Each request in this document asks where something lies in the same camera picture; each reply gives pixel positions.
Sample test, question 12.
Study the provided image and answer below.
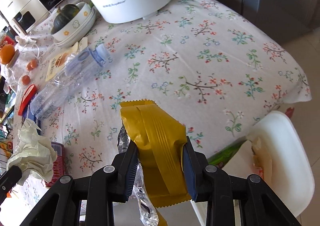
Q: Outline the glass jar with cork lid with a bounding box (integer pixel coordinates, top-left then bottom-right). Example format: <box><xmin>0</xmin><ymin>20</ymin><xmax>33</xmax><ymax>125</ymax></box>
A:
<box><xmin>7</xmin><ymin>50</ymin><xmax>28</xmax><ymax>76</ymax></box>

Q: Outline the dark green pumpkin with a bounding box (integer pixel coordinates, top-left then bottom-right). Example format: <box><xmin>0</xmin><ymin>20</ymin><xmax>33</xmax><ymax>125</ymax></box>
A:
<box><xmin>51</xmin><ymin>4</ymin><xmax>80</xmax><ymax>34</ymax></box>

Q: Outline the green snack bag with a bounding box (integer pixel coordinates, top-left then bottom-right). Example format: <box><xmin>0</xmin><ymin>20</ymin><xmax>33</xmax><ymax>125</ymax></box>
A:
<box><xmin>208</xmin><ymin>141</ymin><xmax>245</xmax><ymax>168</ymax></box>

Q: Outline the milk carton red blue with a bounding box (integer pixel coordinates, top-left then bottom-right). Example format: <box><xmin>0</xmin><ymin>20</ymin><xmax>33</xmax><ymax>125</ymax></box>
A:
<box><xmin>222</xmin><ymin>135</ymin><xmax>273</xmax><ymax>182</ymax></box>

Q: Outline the floral tablecloth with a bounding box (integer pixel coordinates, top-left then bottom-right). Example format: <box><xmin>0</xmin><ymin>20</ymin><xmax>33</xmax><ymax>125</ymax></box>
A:
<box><xmin>0</xmin><ymin>0</ymin><xmax>313</xmax><ymax>216</ymax></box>

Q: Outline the red drink can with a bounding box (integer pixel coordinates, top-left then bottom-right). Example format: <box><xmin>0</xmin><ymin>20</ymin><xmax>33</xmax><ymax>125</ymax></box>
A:
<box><xmin>46</xmin><ymin>142</ymin><xmax>65</xmax><ymax>188</ymax></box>

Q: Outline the cream air fryer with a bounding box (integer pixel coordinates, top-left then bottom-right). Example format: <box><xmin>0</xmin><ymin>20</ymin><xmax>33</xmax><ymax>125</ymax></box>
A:
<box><xmin>1</xmin><ymin>0</ymin><xmax>50</xmax><ymax>37</ymax></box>

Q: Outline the blue cardboard box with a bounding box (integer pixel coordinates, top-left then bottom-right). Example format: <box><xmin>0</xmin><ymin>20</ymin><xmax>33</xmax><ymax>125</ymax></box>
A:
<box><xmin>22</xmin><ymin>104</ymin><xmax>41</xmax><ymax>127</ymax></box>

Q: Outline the clear plastic bottle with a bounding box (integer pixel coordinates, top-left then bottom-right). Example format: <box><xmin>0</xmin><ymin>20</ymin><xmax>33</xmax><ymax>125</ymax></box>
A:
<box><xmin>30</xmin><ymin>45</ymin><xmax>112</xmax><ymax>120</ymax></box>

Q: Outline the white tissue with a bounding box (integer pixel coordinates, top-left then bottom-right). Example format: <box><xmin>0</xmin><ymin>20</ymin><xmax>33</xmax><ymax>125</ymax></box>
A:
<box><xmin>7</xmin><ymin>118</ymin><xmax>57</xmax><ymax>185</ymax></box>

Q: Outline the large orange fruit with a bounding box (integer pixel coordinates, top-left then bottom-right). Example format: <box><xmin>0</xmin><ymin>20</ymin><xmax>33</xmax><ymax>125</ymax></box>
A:
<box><xmin>0</xmin><ymin>44</ymin><xmax>15</xmax><ymax>65</ymax></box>

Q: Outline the cream burger wrapper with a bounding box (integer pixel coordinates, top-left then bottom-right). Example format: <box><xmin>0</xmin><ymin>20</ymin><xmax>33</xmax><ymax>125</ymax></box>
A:
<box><xmin>45</xmin><ymin>37</ymin><xmax>88</xmax><ymax>81</ymax></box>

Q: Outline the white plate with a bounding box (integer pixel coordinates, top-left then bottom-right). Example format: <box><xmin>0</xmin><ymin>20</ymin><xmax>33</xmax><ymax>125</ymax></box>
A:
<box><xmin>54</xmin><ymin>8</ymin><xmax>96</xmax><ymax>48</ymax></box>

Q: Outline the white red paper box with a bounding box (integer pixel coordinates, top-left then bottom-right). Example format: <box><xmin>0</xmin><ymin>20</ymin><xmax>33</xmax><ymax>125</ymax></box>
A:
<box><xmin>18</xmin><ymin>84</ymin><xmax>37</xmax><ymax>116</ymax></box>

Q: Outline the small orange tomato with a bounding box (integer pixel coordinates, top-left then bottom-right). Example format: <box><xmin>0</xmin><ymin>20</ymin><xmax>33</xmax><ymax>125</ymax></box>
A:
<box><xmin>26</xmin><ymin>62</ymin><xmax>33</xmax><ymax>71</ymax></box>
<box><xmin>21</xmin><ymin>75</ymin><xmax>30</xmax><ymax>86</ymax></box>
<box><xmin>29</xmin><ymin>59</ymin><xmax>38</xmax><ymax>69</ymax></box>

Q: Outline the white flower-print bowl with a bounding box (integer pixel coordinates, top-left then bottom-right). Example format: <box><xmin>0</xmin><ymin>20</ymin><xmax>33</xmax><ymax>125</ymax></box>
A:
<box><xmin>52</xmin><ymin>2</ymin><xmax>92</xmax><ymax>42</ymax></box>

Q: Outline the yellow snack wrapper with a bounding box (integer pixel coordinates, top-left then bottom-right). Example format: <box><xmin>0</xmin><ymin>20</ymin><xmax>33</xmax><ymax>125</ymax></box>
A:
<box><xmin>120</xmin><ymin>100</ymin><xmax>191</xmax><ymax>225</ymax></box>

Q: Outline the white trash bin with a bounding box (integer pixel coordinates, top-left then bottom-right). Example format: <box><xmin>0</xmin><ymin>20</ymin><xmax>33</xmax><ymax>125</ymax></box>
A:
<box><xmin>191</xmin><ymin>111</ymin><xmax>315</xmax><ymax>225</ymax></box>

